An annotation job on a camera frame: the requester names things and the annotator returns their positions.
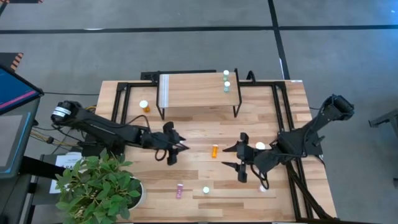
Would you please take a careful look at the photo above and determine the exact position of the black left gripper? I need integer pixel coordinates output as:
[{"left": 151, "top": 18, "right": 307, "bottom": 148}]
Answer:
[{"left": 142, "top": 121, "right": 190, "bottom": 167}]

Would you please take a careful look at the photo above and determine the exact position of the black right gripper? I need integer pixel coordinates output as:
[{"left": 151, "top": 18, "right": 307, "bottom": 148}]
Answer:
[{"left": 221, "top": 132, "right": 261, "bottom": 184}]

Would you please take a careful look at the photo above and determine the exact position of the wooden shelf with black legs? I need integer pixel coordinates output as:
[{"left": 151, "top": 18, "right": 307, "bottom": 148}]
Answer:
[{"left": 155, "top": 68, "right": 244, "bottom": 121}]

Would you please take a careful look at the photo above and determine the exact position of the white plant pot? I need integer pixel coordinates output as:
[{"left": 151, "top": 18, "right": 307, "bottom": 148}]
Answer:
[{"left": 127, "top": 176, "right": 145, "bottom": 211}]

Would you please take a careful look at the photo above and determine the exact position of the green leafy plant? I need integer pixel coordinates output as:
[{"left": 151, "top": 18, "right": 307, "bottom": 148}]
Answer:
[{"left": 55, "top": 148, "right": 142, "bottom": 224}]

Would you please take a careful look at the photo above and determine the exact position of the white paper sheet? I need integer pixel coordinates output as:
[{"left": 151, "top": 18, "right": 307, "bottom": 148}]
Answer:
[{"left": 49, "top": 152, "right": 83, "bottom": 194}]

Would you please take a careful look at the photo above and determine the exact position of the black stand beam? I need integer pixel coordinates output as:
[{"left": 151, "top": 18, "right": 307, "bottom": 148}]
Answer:
[{"left": 19, "top": 155, "right": 66, "bottom": 180}]

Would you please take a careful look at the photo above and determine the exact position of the dark grey stand leg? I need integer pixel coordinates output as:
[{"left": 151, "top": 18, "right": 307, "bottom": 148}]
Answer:
[{"left": 368, "top": 108, "right": 398, "bottom": 138}]

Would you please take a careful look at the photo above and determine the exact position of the large grey flat panel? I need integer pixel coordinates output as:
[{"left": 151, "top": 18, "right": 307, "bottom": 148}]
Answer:
[{"left": 0, "top": 107, "right": 41, "bottom": 180}]

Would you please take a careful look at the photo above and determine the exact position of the blue monitor screen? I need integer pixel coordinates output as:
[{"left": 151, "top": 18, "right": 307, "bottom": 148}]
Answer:
[{"left": 0, "top": 63, "right": 45, "bottom": 116}]

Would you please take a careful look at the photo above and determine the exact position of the dark grey desk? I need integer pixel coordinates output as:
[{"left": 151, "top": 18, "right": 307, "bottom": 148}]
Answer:
[{"left": 0, "top": 174, "right": 34, "bottom": 224}]

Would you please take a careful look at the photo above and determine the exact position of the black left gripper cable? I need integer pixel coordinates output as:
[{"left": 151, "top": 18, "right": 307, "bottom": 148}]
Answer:
[{"left": 154, "top": 147, "right": 171, "bottom": 162}]

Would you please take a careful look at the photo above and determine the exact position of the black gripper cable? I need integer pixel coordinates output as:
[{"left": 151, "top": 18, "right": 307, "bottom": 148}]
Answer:
[
  {"left": 154, "top": 147, "right": 171, "bottom": 162},
  {"left": 250, "top": 164, "right": 269, "bottom": 190}
]

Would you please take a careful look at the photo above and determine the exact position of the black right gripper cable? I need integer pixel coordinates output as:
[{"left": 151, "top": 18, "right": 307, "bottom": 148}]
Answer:
[{"left": 250, "top": 164, "right": 269, "bottom": 190}]

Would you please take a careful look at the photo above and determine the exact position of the black aluminium table frame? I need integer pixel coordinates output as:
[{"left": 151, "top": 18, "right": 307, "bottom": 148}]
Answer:
[{"left": 111, "top": 80, "right": 340, "bottom": 222}]

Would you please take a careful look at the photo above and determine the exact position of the bundle of coloured wires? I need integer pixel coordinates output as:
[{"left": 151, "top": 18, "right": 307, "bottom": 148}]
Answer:
[{"left": 30, "top": 129, "right": 80, "bottom": 149}]

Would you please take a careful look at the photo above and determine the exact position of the thin black cable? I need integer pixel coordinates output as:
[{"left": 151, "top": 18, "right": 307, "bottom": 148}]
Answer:
[{"left": 42, "top": 91, "right": 100, "bottom": 96}]

